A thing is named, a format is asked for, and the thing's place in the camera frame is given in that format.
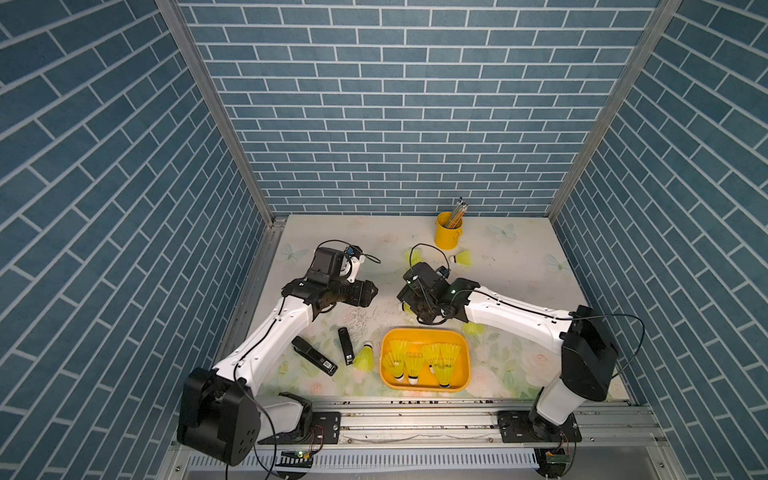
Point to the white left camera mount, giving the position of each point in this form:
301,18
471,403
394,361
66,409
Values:
351,266

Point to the yellow pen holder cup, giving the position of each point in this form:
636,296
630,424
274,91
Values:
448,231

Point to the aluminium table edge rail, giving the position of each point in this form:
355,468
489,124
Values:
245,313

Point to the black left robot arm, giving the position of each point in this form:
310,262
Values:
222,413

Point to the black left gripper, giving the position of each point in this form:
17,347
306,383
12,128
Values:
363,296

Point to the black left base joint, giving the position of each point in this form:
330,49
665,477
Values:
292,419

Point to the black robot base joint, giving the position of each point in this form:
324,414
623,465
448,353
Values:
517,426

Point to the aluminium corner frame post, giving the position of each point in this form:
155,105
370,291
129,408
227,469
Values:
173,17

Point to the aluminium right corner post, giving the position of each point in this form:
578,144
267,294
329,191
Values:
658,22

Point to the black loose gripper finger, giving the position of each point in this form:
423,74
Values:
313,356
346,345

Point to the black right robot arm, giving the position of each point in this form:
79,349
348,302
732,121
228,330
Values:
579,339

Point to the orange plastic storage box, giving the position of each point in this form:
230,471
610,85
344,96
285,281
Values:
417,338

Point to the pencils in cup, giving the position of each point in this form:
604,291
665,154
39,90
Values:
457,214

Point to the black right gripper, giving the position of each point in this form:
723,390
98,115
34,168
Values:
407,293

